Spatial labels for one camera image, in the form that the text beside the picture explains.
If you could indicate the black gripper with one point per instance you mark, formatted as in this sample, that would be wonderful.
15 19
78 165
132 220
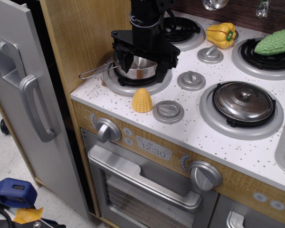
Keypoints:
128 43

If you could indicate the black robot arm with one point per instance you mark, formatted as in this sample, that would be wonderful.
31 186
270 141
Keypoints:
148 15

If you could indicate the small steel pan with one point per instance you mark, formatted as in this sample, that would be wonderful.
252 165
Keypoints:
141 68

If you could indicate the front left stove burner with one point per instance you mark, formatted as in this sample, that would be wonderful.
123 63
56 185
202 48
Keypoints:
111 77

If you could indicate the stove burner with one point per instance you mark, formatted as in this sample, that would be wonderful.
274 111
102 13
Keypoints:
183 33
111 77
221 124
270 67

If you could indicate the yellow toy corn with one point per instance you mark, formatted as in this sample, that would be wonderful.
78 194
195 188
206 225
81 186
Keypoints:
142 102

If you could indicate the back left stove burner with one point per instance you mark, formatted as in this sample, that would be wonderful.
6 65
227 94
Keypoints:
183 33

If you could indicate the front right stove burner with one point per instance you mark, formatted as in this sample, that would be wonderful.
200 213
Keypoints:
221 124

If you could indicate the back right stove burner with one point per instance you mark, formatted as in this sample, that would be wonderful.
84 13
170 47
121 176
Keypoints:
270 67

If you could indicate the grey top knob middle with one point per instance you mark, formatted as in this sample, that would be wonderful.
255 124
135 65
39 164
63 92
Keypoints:
191 81

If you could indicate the grey knob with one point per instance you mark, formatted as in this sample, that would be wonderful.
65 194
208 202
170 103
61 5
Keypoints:
191 81
168 112
210 55

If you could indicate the grey top knob front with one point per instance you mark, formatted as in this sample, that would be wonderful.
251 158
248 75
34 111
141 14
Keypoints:
168 112

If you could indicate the grey top knob back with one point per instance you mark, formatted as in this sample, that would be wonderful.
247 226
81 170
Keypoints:
210 55

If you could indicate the left oven dial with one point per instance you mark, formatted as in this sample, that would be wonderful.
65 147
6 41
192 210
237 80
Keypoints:
107 130

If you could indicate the oven dial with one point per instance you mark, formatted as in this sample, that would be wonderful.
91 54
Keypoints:
107 130
204 176

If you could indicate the yellow toy bell pepper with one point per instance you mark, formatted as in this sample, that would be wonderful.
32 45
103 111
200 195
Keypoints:
222 35

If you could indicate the silver toy faucet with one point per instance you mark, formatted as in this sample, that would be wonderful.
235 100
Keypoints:
213 5

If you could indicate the oven clock display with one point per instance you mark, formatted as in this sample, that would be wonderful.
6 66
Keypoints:
154 148

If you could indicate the steel pot lid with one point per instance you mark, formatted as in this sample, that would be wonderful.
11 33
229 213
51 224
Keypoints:
243 103

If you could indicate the grey oven door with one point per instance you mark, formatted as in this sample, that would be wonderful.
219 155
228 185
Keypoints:
135 192

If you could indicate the grey toy fridge door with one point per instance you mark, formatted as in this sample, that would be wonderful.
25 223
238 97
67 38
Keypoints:
25 49

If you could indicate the right oven dial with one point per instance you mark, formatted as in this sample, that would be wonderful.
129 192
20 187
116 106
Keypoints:
204 176

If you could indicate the green toy bitter gourd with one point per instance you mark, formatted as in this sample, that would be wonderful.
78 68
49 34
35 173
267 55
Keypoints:
271 45

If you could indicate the black caster wheel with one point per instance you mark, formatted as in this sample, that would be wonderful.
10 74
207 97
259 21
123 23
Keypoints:
3 127

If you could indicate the grey lower right door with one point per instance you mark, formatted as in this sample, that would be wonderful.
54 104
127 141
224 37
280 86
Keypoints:
231 214

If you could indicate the blue clamp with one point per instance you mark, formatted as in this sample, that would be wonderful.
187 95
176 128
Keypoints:
17 193

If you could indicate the yellow tape piece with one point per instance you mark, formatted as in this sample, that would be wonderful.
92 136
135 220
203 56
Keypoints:
23 216

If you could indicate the grey fridge door handle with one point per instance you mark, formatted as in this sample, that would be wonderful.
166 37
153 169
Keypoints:
26 88

